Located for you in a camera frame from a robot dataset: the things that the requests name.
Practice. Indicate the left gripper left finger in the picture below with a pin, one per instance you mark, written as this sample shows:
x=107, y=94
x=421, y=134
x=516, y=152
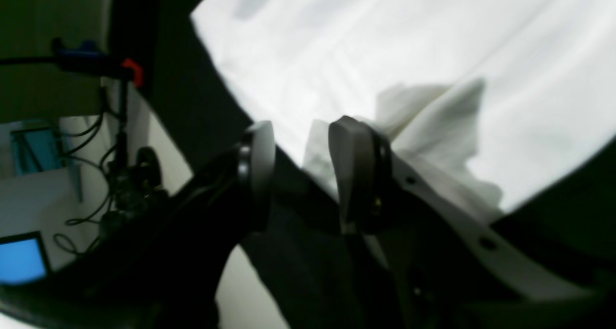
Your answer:
x=160, y=258

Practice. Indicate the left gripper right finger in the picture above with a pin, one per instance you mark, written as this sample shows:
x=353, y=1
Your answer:
x=451, y=270

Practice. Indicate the white printed t-shirt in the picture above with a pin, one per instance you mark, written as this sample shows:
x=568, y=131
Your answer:
x=493, y=101

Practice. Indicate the black table cloth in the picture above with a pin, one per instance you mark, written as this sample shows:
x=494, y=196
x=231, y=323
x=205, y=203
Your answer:
x=313, y=273

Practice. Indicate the blue lit monitor screen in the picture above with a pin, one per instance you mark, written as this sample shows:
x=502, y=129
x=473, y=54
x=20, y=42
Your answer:
x=23, y=258

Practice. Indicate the red clamp back left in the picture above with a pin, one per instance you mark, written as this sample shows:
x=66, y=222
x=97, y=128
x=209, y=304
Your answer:
x=88, y=59

